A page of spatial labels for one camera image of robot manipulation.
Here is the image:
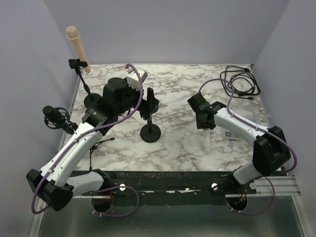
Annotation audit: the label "white handheld microphone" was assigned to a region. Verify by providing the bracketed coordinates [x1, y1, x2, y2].
[202, 128, 210, 149]

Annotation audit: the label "black round-base mic stand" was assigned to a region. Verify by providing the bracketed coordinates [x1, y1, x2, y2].
[140, 114, 161, 143]

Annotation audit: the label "black shock-mount tripod stand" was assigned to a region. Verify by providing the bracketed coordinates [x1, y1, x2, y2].
[44, 105, 119, 172]

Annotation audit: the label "black handheld microphone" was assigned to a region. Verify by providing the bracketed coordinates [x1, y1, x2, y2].
[42, 106, 64, 123]

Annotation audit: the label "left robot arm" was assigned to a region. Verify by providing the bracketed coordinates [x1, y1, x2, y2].
[26, 78, 159, 211]

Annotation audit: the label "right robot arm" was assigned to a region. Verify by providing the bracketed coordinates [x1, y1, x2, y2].
[188, 93, 291, 194]

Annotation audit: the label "black stand with peach mic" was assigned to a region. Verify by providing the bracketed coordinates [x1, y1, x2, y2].
[68, 59, 101, 108]

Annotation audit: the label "peach handheld microphone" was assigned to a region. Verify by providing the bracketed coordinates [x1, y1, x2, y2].
[66, 26, 91, 74]

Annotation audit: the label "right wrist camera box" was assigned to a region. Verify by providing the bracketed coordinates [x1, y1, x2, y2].
[187, 93, 210, 113]

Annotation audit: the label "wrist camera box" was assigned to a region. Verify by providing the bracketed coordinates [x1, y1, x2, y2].
[126, 68, 148, 90]
[187, 93, 210, 113]

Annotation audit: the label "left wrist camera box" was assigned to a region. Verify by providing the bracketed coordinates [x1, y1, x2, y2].
[126, 68, 148, 90]

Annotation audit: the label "coiled black cable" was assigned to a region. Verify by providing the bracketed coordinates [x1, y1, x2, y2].
[219, 65, 261, 101]

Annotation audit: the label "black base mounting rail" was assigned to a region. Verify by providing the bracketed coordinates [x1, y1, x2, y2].
[81, 171, 256, 206]

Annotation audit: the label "aluminium extrusion rail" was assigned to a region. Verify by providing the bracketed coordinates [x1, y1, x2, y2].
[254, 176, 301, 197]

